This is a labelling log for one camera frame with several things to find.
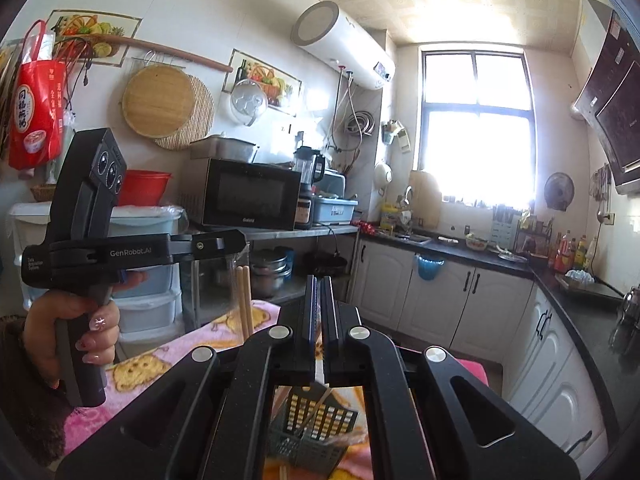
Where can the white hanging ladle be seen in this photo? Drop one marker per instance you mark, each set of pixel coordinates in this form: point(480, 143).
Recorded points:
point(383, 175)

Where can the beige cutting board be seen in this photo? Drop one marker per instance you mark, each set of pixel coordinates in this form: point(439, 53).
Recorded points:
point(425, 200)

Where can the glass kettle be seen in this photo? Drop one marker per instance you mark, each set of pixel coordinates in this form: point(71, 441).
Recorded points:
point(625, 317)

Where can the fruit wall picture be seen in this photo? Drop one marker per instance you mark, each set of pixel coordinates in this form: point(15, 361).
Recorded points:
point(277, 87)
point(87, 30)

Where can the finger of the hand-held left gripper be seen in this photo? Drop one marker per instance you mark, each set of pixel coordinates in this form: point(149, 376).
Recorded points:
point(210, 246)

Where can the person's left forearm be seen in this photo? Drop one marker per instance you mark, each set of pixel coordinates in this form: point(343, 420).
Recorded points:
point(25, 400)

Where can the metal tray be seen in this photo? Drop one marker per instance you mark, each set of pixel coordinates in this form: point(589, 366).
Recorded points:
point(225, 149)

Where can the glass pot lid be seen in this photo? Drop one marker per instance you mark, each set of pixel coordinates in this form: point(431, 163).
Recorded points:
point(247, 102)

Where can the black blender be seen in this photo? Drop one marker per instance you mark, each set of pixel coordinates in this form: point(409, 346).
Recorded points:
point(307, 170)

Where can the knife block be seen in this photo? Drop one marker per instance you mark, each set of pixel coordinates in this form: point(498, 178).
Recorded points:
point(505, 227)

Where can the person's left hand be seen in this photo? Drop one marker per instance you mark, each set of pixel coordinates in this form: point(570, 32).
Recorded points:
point(40, 330)

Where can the stainless steel pot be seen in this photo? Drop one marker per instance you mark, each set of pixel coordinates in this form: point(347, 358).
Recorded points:
point(270, 272)

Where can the slim wooden chopstick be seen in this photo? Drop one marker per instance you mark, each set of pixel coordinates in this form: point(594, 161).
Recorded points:
point(241, 305)
point(248, 305)

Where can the grey-green plastic utensil holder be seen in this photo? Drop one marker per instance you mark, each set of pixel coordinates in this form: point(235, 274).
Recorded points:
point(305, 455)

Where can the small wall fan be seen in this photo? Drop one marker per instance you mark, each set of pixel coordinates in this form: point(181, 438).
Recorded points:
point(559, 191)

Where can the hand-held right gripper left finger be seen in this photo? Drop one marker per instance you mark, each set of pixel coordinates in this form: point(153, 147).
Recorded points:
point(311, 310)

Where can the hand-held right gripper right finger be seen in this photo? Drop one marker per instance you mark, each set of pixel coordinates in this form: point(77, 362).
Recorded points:
point(329, 310)

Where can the kitchen window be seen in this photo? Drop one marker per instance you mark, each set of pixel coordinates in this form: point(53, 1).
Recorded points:
point(475, 125)

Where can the red plastic bag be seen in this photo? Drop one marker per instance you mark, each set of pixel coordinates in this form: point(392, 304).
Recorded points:
point(37, 110)

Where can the black microwave oven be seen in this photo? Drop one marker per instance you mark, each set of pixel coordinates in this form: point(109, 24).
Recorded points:
point(240, 195)

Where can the white cylindrical water heater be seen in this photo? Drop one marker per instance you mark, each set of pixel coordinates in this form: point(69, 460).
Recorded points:
point(345, 45)

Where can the long wooden rod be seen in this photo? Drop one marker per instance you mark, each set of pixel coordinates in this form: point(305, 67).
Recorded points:
point(165, 51)

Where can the black wok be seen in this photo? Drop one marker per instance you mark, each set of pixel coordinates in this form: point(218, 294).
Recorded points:
point(325, 262)

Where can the blue dish drainer bin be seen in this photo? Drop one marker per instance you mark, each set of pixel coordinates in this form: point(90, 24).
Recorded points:
point(336, 212)

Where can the round bamboo mat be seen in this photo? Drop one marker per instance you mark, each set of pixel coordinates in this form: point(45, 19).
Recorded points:
point(202, 120)

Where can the round wooden board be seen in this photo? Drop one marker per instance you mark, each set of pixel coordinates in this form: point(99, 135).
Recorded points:
point(157, 100)

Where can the wicker basket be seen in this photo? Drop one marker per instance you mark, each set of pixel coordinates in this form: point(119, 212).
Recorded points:
point(42, 192)

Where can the pink printed blanket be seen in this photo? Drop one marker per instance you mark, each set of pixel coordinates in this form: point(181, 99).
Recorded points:
point(145, 375)

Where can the white kitchen cabinets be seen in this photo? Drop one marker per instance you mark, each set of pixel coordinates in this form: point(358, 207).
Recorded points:
point(435, 310)

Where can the red plastic basin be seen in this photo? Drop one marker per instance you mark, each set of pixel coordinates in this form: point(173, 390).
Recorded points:
point(145, 187)

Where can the dark glass range hood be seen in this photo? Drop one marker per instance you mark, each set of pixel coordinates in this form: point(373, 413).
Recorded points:
point(612, 110)

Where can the row of sauce bottles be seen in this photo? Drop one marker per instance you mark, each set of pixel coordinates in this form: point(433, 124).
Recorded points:
point(570, 252)

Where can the metal kitchen shelf table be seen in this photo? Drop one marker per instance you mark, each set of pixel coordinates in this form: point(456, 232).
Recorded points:
point(280, 232)

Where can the kitchen faucet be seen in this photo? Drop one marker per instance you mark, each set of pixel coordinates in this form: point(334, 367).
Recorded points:
point(409, 196)

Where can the blue hanging plastic bin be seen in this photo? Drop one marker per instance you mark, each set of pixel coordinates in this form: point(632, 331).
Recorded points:
point(430, 267)

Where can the blue plastic drawer unit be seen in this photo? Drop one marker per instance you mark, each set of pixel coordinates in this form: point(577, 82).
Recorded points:
point(150, 290)

